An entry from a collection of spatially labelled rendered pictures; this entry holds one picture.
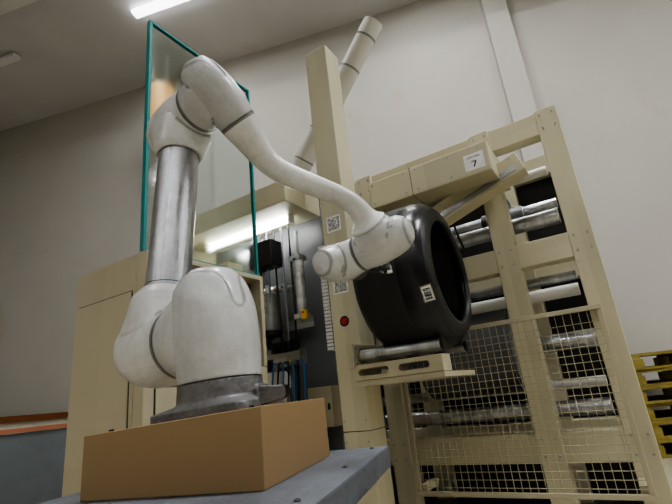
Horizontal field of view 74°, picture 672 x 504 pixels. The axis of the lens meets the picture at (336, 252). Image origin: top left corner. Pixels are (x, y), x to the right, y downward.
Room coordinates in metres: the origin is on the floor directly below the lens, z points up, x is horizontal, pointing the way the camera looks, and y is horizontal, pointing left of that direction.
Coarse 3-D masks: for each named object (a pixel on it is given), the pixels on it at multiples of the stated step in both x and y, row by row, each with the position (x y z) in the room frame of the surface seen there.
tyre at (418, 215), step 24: (408, 216) 1.55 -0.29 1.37; (432, 216) 1.64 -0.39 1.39; (432, 240) 1.95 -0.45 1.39; (408, 264) 1.50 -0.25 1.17; (432, 264) 1.54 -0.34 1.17; (456, 264) 1.96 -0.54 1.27; (360, 288) 1.61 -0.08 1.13; (384, 288) 1.56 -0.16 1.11; (408, 288) 1.52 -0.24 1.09; (432, 288) 1.53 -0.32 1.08; (456, 288) 2.00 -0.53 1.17; (384, 312) 1.61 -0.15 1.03; (408, 312) 1.57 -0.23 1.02; (432, 312) 1.56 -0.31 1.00; (456, 312) 1.98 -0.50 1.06; (384, 336) 1.69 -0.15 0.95; (408, 336) 1.66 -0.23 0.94; (432, 336) 1.64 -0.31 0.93; (456, 336) 1.70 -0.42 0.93
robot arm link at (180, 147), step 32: (160, 128) 0.97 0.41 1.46; (192, 128) 0.98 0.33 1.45; (160, 160) 0.98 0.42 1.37; (192, 160) 1.00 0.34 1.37; (160, 192) 0.96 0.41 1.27; (192, 192) 1.00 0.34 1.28; (160, 224) 0.95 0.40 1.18; (192, 224) 1.00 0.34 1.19; (160, 256) 0.94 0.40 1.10; (192, 256) 1.00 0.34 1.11; (160, 288) 0.91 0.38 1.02; (128, 320) 0.92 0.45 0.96; (128, 352) 0.90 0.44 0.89; (160, 384) 0.93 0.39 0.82
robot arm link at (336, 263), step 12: (348, 240) 1.17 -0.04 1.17; (324, 252) 1.14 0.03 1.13; (336, 252) 1.14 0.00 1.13; (348, 252) 1.15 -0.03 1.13; (324, 264) 1.15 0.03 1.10; (336, 264) 1.14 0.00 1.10; (348, 264) 1.16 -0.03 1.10; (324, 276) 1.16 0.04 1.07; (336, 276) 1.17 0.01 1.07; (348, 276) 1.20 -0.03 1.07
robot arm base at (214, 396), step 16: (192, 384) 0.78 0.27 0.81; (208, 384) 0.77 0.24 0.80; (224, 384) 0.77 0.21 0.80; (240, 384) 0.79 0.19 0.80; (256, 384) 0.81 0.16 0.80; (176, 400) 0.81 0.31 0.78; (192, 400) 0.77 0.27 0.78; (208, 400) 0.77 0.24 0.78; (224, 400) 0.76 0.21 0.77; (240, 400) 0.74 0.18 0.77; (256, 400) 0.79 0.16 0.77; (272, 400) 0.81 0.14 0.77; (160, 416) 0.78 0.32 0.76; (176, 416) 0.77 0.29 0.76; (192, 416) 0.77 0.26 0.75
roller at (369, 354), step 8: (400, 344) 1.69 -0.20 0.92; (408, 344) 1.67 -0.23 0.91; (416, 344) 1.65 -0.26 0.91; (424, 344) 1.64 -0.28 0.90; (432, 344) 1.62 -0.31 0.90; (440, 344) 1.61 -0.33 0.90; (360, 352) 1.78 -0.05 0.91; (368, 352) 1.76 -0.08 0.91; (376, 352) 1.74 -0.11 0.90; (384, 352) 1.72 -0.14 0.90; (392, 352) 1.70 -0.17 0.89; (400, 352) 1.69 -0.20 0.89; (408, 352) 1.67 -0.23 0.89; (416, 352) 1.66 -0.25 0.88; (424, 352) 1.66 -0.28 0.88; (360, 360) 1.78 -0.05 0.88; (368, 360) 1.77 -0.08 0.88
